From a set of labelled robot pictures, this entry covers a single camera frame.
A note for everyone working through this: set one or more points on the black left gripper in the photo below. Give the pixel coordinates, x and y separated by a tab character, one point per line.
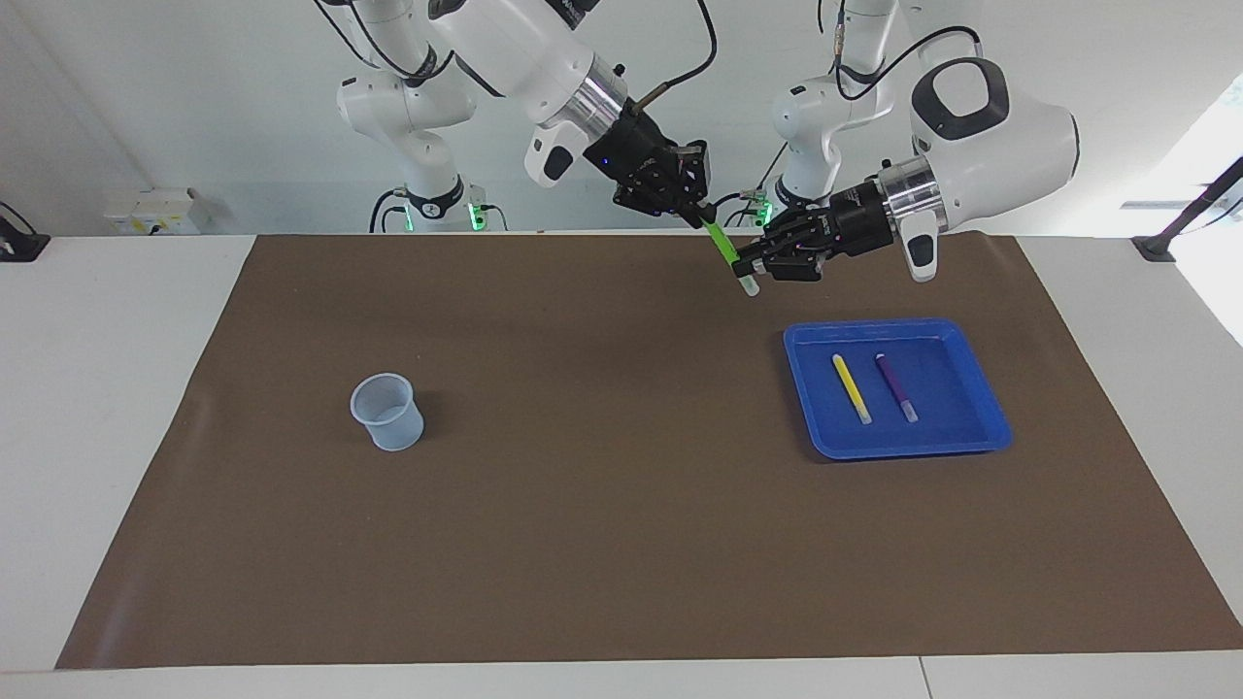
855	223

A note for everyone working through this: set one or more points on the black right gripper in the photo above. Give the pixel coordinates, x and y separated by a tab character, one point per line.
631	155

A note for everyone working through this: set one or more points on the green pen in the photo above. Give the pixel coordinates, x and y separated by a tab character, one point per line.
723	248

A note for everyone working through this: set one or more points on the yellow pen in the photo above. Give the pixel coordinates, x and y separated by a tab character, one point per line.
851	388

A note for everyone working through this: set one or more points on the purple pen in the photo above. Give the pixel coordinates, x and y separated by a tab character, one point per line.
895	386

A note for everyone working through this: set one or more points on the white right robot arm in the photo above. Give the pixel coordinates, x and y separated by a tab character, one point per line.
515	49

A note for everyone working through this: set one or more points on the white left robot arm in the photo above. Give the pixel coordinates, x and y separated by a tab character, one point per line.
1000	146

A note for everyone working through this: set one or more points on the blue plastic tray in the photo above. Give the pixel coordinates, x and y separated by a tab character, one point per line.
952	408

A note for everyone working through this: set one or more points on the brown table mat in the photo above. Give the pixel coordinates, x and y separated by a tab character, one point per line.
621	534

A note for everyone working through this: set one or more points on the black stand with pole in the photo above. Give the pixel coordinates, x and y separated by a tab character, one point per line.
1156	248

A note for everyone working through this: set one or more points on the translucent plastic cup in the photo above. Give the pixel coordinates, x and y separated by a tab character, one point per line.
393	427

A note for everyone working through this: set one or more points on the white power strip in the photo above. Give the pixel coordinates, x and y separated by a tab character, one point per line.
146	214

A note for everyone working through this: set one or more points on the black table clamp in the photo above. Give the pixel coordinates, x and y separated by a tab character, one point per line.
24	245

